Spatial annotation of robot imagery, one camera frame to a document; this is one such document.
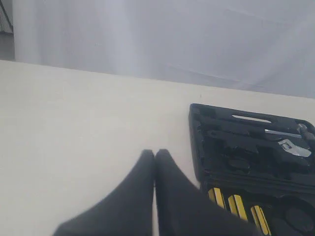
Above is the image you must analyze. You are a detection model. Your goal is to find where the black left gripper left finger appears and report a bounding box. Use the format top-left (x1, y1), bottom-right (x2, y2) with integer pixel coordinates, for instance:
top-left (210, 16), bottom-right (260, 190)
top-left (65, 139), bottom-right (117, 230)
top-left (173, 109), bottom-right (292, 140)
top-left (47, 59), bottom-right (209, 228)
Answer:
top-left (54, 149), bottom-right (155, 236)

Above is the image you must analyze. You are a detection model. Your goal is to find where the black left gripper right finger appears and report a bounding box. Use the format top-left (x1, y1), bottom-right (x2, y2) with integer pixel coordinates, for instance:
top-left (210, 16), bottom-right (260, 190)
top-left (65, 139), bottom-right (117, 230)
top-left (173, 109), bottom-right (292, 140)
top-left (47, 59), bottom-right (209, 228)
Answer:
top-left (155, 149), bottom-right (262, 236)

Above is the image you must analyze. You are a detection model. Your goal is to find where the black plastic tool case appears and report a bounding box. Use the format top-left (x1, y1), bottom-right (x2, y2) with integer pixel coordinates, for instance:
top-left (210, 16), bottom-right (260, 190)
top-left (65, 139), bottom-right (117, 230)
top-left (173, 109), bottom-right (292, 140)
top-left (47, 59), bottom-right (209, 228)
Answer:
top-left (189, 103), bottom-right (315, 236)

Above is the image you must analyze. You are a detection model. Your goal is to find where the large yellow black screwdriver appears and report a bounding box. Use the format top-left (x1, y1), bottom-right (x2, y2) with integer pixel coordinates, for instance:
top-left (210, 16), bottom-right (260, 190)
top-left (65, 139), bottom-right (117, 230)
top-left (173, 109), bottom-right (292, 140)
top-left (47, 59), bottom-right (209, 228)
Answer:
top-left (208, 187), bottom-right (226, 209)

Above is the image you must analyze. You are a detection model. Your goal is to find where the medium yellow black screwdriver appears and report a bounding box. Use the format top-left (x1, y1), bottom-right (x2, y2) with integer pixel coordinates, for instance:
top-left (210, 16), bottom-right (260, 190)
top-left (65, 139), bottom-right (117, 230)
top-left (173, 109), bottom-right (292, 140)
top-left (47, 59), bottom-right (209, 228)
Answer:
top-left (228, 195), bottom-right (248, 221)

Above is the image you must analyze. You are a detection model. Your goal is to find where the small yellow black screwdriver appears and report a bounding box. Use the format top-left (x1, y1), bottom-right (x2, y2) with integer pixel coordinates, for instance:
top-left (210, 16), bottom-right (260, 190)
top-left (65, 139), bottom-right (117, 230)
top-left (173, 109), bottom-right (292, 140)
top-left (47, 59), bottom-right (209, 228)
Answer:
top-left (251, 205), bottom-right (272, 236)

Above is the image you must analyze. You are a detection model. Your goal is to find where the black tripod in background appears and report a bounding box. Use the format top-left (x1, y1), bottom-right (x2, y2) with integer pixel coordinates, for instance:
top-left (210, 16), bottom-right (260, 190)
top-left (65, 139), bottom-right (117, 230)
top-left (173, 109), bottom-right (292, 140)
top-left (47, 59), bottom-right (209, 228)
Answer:
top-left (0, 0), bottom-right (14, 34)

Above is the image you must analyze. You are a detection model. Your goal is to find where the adjustable wrench black handle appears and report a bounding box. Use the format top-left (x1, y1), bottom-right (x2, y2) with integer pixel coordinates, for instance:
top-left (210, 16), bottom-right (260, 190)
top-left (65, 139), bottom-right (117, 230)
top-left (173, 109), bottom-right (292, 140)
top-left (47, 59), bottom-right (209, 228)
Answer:
top-left (237, 139), bottom-right (312, 163)

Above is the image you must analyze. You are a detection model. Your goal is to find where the claw hammer black handle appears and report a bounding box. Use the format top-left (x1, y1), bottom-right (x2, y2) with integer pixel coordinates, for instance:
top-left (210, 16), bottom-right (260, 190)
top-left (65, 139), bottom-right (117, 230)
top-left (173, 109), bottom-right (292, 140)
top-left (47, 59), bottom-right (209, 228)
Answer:
top-left (206, 125), bottom-right (315, 145)

